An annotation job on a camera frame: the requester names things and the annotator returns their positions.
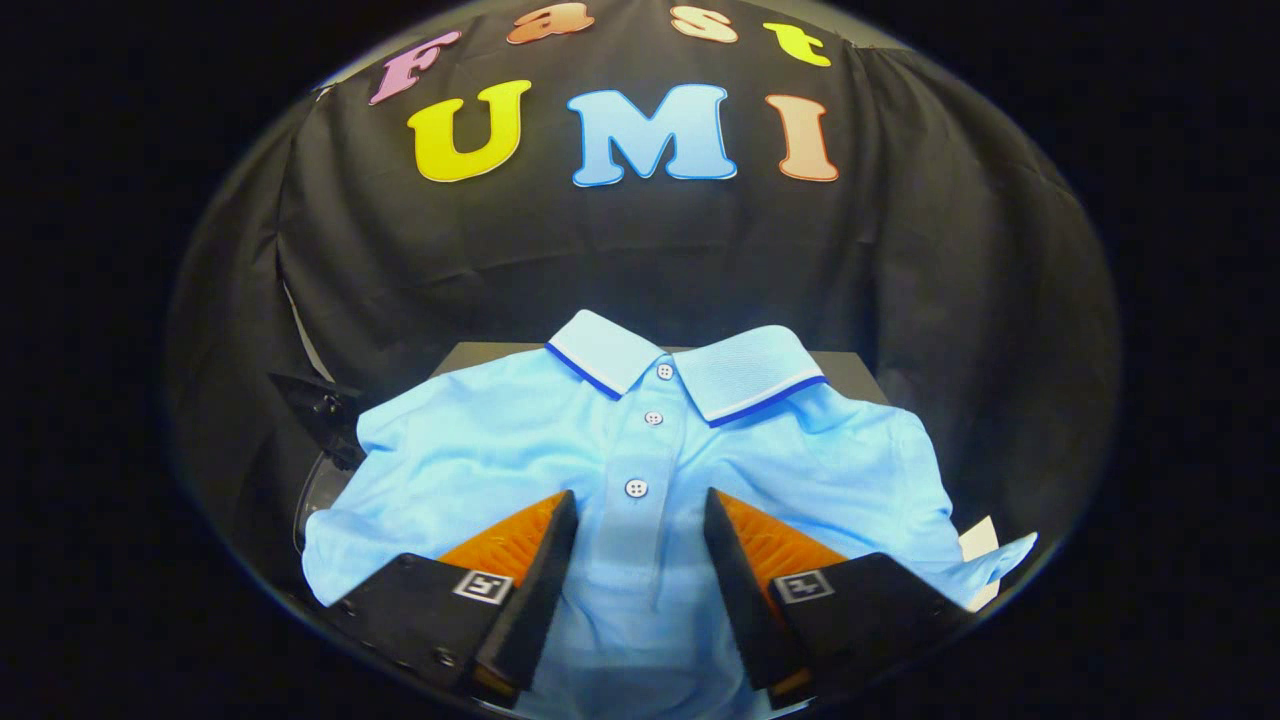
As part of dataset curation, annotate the black backdrop cloth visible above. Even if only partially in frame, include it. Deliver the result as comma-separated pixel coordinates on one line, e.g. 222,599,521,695
165,0,1121,601

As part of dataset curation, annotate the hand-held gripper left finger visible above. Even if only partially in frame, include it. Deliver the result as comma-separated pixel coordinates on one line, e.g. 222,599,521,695
328,490,581,711

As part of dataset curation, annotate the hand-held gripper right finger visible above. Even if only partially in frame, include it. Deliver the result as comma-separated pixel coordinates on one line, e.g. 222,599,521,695
702,487,977,711

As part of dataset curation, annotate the grey cabinet with black top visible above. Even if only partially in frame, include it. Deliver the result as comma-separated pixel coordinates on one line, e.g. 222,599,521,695
430,342,891,407

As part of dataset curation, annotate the light blue polo shirt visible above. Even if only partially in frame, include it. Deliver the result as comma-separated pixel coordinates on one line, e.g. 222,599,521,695
302,308,1039,720

